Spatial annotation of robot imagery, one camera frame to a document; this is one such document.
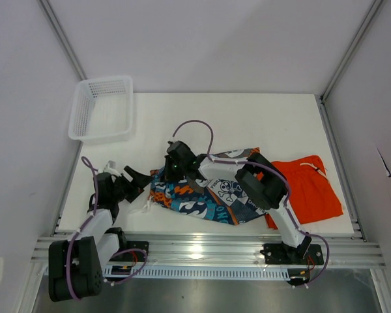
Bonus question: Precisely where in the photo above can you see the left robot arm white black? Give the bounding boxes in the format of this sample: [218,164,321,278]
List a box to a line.
[48,166,152,302]

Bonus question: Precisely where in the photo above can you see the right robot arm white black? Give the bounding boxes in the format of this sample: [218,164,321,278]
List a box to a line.
[165,141,311,263]

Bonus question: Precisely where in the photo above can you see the slotted white cable duct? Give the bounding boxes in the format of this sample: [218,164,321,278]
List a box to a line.
[44,265,291,280]

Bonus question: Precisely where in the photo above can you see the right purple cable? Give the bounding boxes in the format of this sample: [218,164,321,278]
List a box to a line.
[171,119,329,290]

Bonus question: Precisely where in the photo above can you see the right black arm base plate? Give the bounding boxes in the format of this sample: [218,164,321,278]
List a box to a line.
[260,243,325,265]

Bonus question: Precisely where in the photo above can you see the orange shorts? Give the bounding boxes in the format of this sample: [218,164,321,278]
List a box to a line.
[272,155,343,225]

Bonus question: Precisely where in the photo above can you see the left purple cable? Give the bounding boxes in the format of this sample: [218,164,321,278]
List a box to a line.
[65,156,149,300]

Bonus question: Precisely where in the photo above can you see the left aluminium side rail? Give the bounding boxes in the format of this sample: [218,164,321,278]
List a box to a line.
[50,142,83,237]

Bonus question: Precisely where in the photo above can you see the white plastic basket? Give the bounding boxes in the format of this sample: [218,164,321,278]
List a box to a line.
[68,76,134,145]

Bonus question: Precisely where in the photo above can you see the aluminium rail beam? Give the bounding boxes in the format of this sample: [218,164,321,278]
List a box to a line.
[31,231,386,269]

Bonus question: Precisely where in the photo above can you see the aluminium side rail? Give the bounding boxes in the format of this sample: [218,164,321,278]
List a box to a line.
[315,95,367,242]
[50,142,83,237]

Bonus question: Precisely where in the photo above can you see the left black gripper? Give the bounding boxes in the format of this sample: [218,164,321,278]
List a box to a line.
[110,166,153,203]

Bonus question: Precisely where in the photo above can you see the colourful patterned shorts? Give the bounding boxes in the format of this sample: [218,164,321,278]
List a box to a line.
[130,147,268,226]

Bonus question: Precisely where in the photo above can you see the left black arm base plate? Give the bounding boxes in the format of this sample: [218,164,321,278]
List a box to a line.
[115,241,149,263]

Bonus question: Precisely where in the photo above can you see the purple cable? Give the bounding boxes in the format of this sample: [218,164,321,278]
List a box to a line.
[171,119,329,290]
[65,156,149,300]

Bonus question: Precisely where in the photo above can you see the right aluminium frame post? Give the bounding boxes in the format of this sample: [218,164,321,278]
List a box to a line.
[320,0,386,104]

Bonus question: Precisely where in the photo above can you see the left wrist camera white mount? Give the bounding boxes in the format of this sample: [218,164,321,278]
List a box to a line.
[98,160,121,177]

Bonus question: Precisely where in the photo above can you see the left aluminium frame post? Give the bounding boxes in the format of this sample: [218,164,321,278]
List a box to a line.
[37,0,87,81]

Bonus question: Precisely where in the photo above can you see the aluminium frame post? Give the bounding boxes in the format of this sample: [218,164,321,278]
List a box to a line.
[37,0,87,81]
[320,0,386,104]

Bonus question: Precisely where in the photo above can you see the right aluminium side rail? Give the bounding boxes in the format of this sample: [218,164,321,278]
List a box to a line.
[315,95,367,242]

